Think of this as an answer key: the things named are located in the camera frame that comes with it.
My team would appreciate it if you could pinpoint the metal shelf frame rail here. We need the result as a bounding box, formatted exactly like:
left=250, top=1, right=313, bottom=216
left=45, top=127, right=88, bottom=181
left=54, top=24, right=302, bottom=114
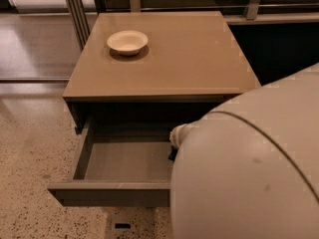
left=66, top=0, right=319, bottom=45

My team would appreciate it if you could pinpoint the white paper bowl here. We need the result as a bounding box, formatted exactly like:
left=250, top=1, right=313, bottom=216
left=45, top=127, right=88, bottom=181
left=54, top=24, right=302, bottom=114
left=107, top=30, right=149, bottom=56

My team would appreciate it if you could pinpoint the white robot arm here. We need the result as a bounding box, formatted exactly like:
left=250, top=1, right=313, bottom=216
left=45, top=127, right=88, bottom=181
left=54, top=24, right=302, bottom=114
left=170, top=65, right=319, bottom=239

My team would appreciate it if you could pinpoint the dark blue rxbar wrapper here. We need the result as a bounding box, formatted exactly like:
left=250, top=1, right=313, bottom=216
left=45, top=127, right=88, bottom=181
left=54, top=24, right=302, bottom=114
left=168, top=146, right=177, bottom=161

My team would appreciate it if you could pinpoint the grey cabinet with counter top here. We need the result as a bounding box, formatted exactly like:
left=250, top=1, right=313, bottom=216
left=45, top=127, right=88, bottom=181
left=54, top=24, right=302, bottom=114
left=63, top=11, right=260, bottom=128

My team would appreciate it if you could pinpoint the open grey top drawer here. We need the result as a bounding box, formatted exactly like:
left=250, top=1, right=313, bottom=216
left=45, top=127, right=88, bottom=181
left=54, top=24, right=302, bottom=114
left=48, top=118, right=176, bottom=207

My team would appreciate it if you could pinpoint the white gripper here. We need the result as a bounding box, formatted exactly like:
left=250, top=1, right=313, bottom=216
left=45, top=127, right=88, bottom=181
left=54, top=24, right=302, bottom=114
left=169, top=123, right=193, bottom=149

